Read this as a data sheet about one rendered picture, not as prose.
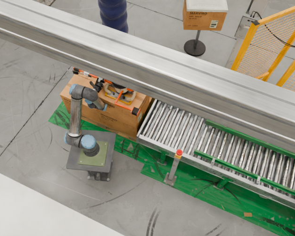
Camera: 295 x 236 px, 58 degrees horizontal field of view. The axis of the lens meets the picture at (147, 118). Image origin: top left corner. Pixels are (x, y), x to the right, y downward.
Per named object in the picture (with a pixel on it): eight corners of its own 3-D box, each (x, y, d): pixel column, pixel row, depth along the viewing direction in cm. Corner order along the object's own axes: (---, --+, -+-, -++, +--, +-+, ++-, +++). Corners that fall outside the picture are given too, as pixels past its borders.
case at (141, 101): (149, 105, 368) (150, 88, 333) (136, 128, 351) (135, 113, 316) (111, 88, 380) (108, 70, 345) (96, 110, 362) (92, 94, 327)
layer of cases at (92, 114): (164, 87, 431) (165, 72, 396) (137, 139, 387) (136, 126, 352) (98, 62, 453) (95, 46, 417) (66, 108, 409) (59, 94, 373)
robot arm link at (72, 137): (77, 150, 293) (82, 90, 253) (62, 145, 294) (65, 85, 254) (83, 142, 306) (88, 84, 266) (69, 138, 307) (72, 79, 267)
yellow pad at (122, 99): (133, 99, 325) (133, 96, 320) (129, 105, 320) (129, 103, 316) (108, 89, 331) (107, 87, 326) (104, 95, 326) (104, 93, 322)
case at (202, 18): (183, 29, 427) (187, 9, 392) (182, 12, 447) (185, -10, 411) (221, 31, 428) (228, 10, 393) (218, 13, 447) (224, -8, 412)
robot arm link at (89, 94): (96, 88, 257) (108, 104, 324) (84, 84, 258) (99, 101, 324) (92, 99, 255) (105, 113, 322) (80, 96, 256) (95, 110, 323)
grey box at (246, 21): (251, 39, 304) (261, 18, 278) (250, 42, 302) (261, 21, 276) (234, 33, 308) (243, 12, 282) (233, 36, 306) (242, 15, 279)
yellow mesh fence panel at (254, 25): (244, 107, 433) (321, -9, 249) (248, 112, 429) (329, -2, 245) (199, 129, 413) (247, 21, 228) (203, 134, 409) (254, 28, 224)
